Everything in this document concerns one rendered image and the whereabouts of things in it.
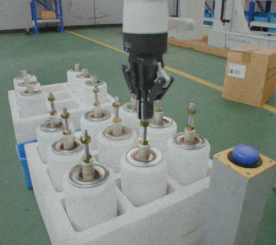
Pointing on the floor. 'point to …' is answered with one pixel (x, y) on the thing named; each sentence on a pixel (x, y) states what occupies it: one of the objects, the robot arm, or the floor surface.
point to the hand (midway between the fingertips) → (145, 110)
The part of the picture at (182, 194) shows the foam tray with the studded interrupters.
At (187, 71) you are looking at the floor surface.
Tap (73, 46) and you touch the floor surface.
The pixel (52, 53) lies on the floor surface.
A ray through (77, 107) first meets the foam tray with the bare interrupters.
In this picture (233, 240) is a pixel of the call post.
